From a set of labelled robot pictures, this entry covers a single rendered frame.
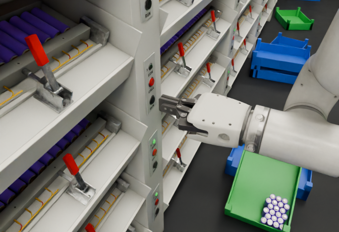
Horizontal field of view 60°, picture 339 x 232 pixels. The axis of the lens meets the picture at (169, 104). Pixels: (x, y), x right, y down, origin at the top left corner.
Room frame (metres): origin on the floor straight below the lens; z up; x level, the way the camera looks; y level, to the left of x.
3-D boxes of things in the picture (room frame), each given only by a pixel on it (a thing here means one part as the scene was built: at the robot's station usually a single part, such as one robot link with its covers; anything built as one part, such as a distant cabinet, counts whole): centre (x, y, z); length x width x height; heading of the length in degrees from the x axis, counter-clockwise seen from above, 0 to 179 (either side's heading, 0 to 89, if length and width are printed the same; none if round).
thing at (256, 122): (0.39, -0.15, 0.56); 0.09 x 0.03 x 0.08; 155
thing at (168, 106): (0.44, -0.01, 0.56); 0.07 x 0.03 x 0.03; 65
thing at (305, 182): (0.79, -0.39, 0.04); 0.30 x 0.20 x 0.08; 65
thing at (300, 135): (0.36, -0.23, 0.56); 0.13 x 0.09 x 0.08; 65
